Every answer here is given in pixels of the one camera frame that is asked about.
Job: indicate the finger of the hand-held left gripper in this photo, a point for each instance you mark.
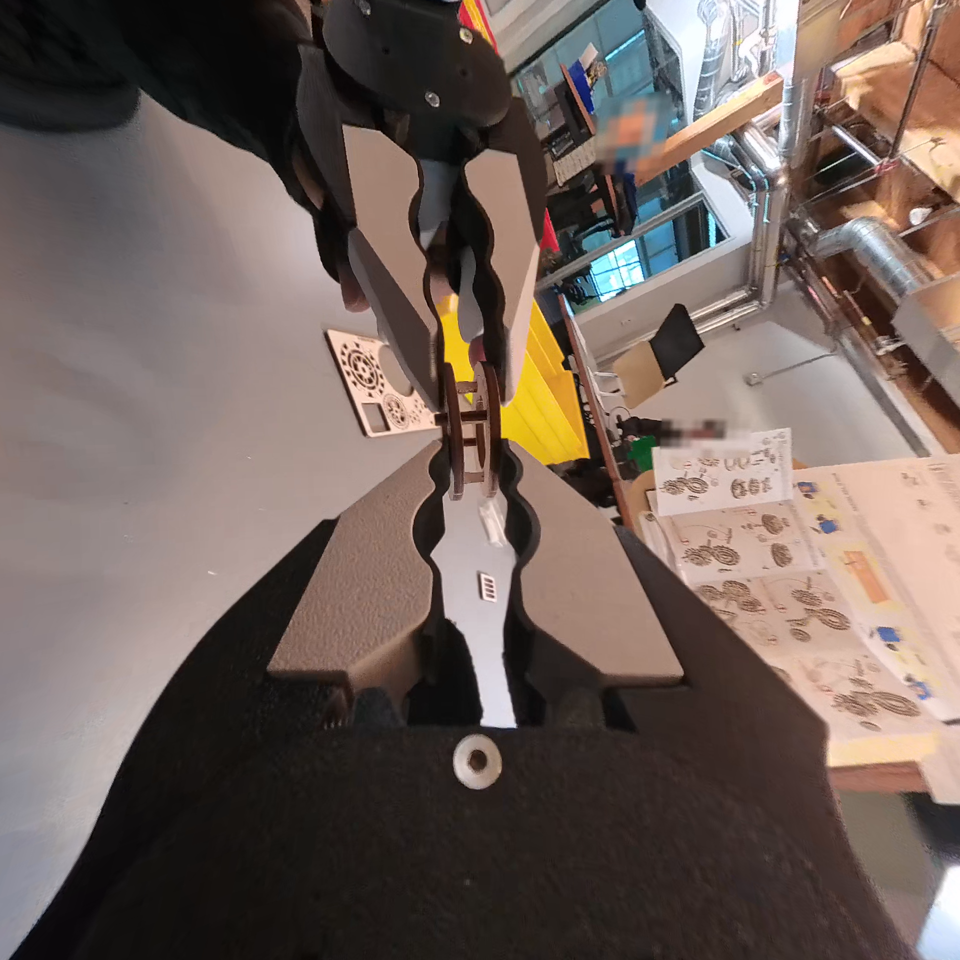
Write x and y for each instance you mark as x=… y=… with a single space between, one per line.
x=382 y=210
x=510 y=225

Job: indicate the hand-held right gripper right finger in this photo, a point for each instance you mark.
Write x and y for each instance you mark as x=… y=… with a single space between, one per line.
x=592 y=600

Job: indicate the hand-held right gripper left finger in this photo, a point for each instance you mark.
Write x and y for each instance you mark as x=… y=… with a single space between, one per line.
x=360 y=600

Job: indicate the wooden spool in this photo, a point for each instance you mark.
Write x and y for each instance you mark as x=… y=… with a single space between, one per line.
x=491 y=420

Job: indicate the wooden standing desk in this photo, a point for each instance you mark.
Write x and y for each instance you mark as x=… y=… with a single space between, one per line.
x=592 y=195

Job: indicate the person's left hand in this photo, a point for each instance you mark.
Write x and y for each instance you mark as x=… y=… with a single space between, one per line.
x=354 y=292

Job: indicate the red plastic tote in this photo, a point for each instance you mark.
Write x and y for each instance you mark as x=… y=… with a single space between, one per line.
x=550 y=232

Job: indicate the white paper sheet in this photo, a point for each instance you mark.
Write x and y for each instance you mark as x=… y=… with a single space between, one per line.
x=574 y=161

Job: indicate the small slotted wooden piece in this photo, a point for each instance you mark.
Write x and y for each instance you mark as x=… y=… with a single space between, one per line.
x=488 y=586

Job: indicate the clear plastic bag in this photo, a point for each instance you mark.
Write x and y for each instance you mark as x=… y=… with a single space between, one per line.
x=493 y=523

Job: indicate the green plastic object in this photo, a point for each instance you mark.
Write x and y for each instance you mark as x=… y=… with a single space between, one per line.
x=641 y=452

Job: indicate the blue storage bin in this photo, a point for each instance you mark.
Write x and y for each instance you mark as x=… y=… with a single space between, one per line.
x=579 y=75

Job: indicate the wooden laser-cut parts sheet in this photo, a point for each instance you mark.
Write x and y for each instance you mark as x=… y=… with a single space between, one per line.
x=750 y=570

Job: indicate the yellow plastic bin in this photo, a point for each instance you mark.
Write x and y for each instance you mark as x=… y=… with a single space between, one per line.
x=547 y=397

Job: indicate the wooden side table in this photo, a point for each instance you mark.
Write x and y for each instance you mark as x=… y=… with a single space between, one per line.
x=600 y=420

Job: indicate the silver metal pipe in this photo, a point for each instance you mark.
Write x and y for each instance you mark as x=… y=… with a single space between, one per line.
x=772 y=225

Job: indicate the colour printed instruction sheet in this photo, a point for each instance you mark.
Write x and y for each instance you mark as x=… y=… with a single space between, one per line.
x=900 y=525

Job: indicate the silver ventilation duct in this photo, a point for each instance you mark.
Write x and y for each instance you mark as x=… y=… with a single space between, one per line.
x=870 y=251

